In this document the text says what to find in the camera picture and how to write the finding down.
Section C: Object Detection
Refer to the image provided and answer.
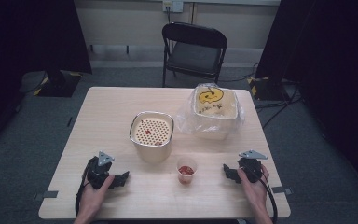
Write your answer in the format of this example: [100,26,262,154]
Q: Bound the red food scraps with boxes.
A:
[178,165,195,176]

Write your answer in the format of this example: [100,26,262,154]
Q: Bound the cream bin with perforated strainer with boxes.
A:
[129,110,175,164]

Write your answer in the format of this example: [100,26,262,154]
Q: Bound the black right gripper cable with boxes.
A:
[255,174,279,224]

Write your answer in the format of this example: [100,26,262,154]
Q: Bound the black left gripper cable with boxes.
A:
[75,167,91,217]

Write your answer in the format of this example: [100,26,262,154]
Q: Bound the white wall outlet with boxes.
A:
[162,0,185,14]

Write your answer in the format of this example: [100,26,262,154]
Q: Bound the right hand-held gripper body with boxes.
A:
[238,149,269,185]

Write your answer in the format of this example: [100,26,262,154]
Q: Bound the grey table edge bracket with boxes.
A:
[33,189,60,202]
[271,186,295,196]

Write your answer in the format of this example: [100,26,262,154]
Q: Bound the clear plastic cup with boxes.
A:
[175,156,199,185]

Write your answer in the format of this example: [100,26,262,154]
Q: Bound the person's right hand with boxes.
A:
[236,164,271,215]

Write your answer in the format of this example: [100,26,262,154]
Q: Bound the black stand base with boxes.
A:
[36,70,82,98]
[247,76,292,102]

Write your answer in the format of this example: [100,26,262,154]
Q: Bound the person's left hand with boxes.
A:
[78,175,117,217]

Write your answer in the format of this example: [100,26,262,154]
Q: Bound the clear plastic bag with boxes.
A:
[176,82,246,142]

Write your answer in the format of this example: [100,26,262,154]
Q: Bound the black floor cables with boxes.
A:
[255,88,304,129]

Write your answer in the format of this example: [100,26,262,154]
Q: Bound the black folding chair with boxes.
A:
[161,21,228,88]

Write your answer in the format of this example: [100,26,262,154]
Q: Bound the black curtain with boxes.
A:
[255,0,358,197]
[0,0,93,157]

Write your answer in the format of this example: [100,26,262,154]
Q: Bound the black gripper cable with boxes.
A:
[255,174,279,224]
[75,167,91,217]

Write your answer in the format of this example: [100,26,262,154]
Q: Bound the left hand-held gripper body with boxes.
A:
[86,151,117,190]

